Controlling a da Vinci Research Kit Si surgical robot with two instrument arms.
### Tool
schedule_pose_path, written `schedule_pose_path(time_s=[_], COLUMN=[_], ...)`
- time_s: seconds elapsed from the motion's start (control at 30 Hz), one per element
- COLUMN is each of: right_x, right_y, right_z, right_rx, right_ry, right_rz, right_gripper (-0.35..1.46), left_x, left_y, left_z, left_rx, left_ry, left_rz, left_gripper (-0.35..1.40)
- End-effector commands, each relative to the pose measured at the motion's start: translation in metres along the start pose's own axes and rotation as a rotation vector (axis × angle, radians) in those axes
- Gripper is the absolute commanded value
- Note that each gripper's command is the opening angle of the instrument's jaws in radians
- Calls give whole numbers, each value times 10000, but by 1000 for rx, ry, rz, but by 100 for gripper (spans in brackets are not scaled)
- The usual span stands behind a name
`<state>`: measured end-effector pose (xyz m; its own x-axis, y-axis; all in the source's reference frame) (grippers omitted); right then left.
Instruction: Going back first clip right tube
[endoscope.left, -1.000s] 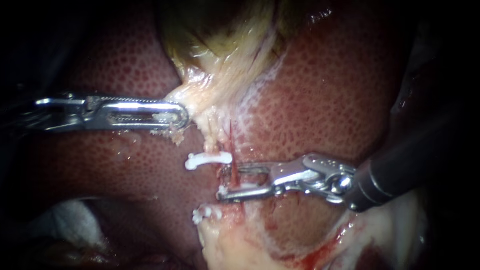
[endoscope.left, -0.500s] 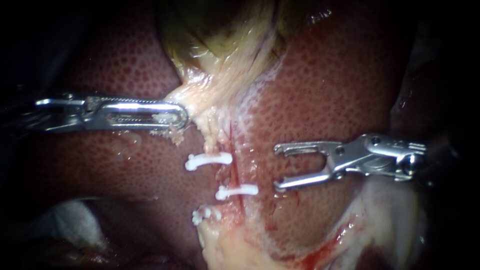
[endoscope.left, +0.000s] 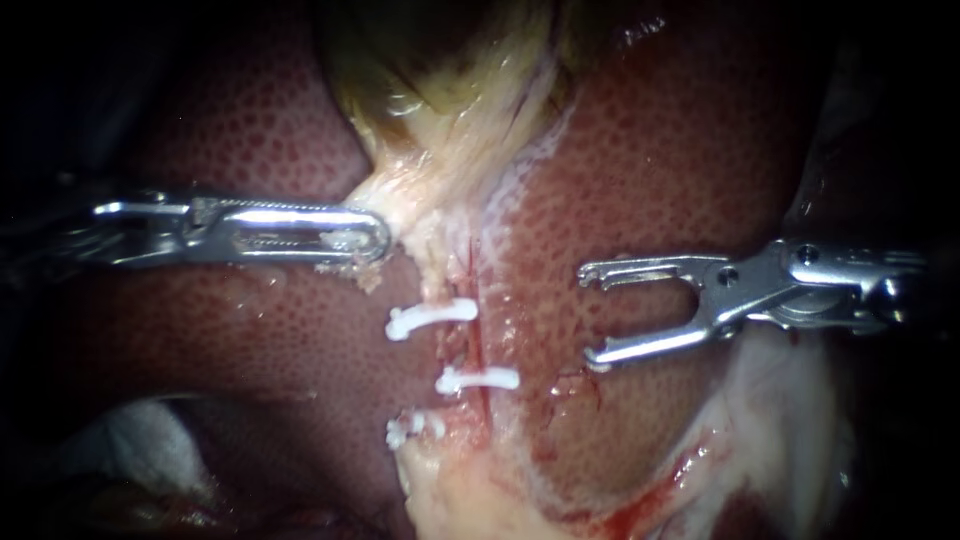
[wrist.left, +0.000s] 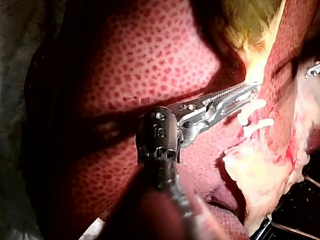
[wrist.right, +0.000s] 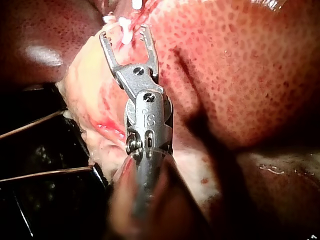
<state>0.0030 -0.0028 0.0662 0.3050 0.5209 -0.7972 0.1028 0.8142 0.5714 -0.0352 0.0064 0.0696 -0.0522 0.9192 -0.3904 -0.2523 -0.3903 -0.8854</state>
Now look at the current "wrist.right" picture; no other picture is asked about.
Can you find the white clip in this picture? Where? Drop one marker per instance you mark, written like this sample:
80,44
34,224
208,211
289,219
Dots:
136,3
108,19
125,31

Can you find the dark right arm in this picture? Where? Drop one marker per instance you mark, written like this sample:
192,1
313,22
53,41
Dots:
160,212

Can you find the thin tube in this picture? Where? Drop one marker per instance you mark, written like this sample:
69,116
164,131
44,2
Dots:
140,16

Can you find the right arm instrument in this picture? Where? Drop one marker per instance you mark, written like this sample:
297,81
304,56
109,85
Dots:
147,117

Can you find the gallbladder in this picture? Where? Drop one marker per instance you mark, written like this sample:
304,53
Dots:
85,75

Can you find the dark red liver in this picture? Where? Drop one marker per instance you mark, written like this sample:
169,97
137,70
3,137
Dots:
237,75

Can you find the pale fatty tissue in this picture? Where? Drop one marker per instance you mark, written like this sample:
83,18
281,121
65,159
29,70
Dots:
195,172

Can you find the right arm instrument jaw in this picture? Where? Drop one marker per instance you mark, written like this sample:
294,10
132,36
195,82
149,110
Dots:
107,46
152,50

